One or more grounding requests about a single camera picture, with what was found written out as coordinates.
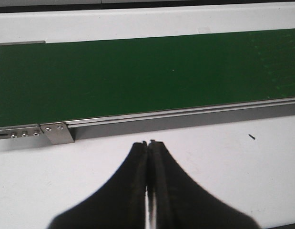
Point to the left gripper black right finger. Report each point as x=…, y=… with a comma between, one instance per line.
x=176, y=201

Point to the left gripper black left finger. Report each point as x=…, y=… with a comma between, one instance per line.
x=118, y=204

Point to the aluminium conveyor frame rail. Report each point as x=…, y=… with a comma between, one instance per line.
x=161, y=114

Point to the left metal conveyor bracket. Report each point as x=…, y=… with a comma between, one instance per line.
x=58, y=133

